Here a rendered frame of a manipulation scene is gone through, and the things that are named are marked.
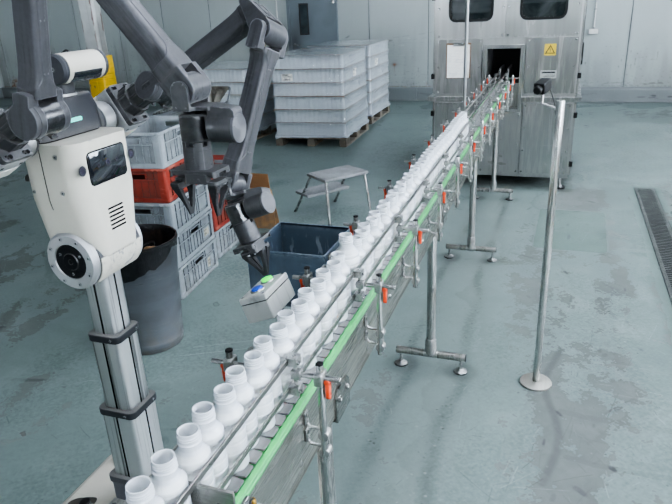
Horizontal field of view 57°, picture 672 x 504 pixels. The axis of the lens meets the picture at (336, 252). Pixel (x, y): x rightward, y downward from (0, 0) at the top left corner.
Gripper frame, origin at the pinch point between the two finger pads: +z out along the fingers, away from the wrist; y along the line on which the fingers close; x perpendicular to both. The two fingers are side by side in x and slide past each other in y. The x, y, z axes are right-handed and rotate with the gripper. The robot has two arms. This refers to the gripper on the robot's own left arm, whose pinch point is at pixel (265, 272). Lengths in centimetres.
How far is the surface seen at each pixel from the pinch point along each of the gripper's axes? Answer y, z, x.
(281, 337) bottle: -31.9, 6.2, -17.9
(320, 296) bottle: -8.9, 7.3, -17.3
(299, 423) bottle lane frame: -34.5, 24.9, -15.0
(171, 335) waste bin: 124, 52, 155
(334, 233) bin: 87, 15, 19
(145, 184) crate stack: 179, -29, 170
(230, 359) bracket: -34.1, 7.6, -5.3
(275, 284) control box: -2.8, 3.2, -3.2
